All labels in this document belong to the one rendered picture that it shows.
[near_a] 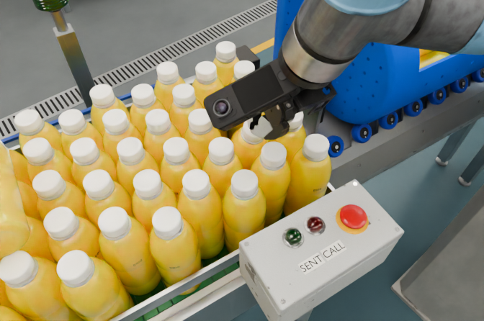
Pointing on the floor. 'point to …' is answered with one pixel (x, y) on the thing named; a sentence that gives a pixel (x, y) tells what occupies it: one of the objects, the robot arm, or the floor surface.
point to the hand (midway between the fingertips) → (251, 129)
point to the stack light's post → (76, 62)
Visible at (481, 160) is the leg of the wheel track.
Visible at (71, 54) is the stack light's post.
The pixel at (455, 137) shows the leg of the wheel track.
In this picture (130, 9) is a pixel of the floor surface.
